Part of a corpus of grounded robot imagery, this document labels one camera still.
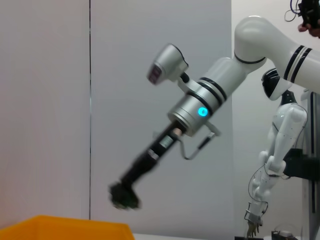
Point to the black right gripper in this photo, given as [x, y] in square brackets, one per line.
[150, 157]

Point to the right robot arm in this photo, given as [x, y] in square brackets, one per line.
[225, 77]

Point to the yellow plastic storage bin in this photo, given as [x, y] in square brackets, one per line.
[62, 228]

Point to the small dark device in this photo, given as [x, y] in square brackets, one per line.
[282, 233]

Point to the white humanoid robot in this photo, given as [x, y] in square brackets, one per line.
[285, 130]

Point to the dark lift column stand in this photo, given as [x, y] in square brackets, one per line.
[310, 167]

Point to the person head with headset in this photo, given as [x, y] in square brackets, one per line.
[311, 15]

